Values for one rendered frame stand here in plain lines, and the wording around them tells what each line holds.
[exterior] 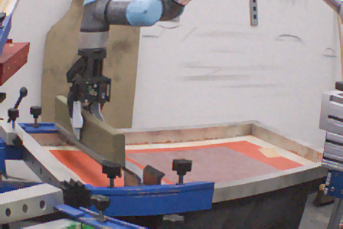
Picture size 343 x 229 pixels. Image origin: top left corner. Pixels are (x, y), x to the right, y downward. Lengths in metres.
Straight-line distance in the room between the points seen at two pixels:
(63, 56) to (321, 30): 1.68
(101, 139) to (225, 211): 0.35
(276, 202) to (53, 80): 2.17
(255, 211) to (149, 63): 2.35
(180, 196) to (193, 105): 2.67
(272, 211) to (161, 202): 0.40
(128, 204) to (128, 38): 2.49
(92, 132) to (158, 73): 2.44
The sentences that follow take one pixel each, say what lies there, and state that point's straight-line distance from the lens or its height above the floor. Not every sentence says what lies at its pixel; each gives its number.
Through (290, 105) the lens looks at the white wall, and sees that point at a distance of 4.88.
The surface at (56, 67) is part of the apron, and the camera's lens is 4.11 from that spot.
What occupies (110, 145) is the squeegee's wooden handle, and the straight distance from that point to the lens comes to 1.90.
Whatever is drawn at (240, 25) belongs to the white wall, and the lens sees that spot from 4.60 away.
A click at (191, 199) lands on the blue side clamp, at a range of 1.89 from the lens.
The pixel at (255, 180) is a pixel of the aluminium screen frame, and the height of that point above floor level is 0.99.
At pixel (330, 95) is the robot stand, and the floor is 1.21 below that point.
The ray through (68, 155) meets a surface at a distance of 2.26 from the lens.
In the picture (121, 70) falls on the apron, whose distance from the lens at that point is 4.28.
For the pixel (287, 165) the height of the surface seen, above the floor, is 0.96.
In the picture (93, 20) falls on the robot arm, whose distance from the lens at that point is 1.98.
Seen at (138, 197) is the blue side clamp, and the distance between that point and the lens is 1.83.
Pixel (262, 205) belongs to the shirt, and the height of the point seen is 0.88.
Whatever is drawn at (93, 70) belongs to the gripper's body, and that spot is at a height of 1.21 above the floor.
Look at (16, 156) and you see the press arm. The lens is 1.99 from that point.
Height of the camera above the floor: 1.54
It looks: 11 degrees down
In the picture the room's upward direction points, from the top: 3 degrees clockwise
